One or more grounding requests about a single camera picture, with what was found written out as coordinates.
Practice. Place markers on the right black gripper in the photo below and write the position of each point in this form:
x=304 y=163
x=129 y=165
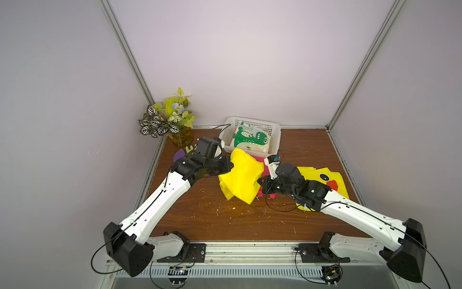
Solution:
x=267 y=184

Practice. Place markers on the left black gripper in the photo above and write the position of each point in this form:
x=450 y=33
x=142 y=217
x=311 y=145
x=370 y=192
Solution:
x=224 y=160

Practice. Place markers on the pink raincoat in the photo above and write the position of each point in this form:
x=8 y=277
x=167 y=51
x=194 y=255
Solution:
x=265 y=173

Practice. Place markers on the plain yellow raincoat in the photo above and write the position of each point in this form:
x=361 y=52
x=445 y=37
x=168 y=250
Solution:
x=241 y=181

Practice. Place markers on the dinosaur print raincoat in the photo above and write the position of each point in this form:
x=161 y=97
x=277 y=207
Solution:
x=250 y=138

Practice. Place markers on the white plastic basket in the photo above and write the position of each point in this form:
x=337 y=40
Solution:
x=272 y=129

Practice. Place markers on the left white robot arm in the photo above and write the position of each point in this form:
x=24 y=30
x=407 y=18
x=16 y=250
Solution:
x=129 y=244

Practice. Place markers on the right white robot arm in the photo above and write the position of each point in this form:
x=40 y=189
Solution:
x=404 y=245

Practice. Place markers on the yellow duck folded raincoat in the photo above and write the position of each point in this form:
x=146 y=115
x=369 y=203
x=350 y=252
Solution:
x=325 y=176

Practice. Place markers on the green toy rake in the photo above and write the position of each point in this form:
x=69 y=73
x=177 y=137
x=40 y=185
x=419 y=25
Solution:
x=190 y=148

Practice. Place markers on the purple toy shovel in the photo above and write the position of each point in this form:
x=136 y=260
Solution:
x=179 y=154

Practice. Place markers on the artificial plant in vase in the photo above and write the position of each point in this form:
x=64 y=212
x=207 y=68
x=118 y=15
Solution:
x=172 y=118

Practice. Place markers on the right controller board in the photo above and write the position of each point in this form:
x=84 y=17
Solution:
x=332 y=274

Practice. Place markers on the controller board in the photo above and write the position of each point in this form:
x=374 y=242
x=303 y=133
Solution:
x=177 y=276
x=332 y=274

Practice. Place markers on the left controller board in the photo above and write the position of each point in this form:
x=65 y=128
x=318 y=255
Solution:
x=177 y=276

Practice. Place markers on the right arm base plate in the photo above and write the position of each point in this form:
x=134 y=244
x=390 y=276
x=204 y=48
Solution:
x=317 y=253

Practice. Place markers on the aluminium front rail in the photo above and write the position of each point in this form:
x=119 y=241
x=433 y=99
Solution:
x=258 y=265

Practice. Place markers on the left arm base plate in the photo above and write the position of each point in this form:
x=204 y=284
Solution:
x=190 y=253

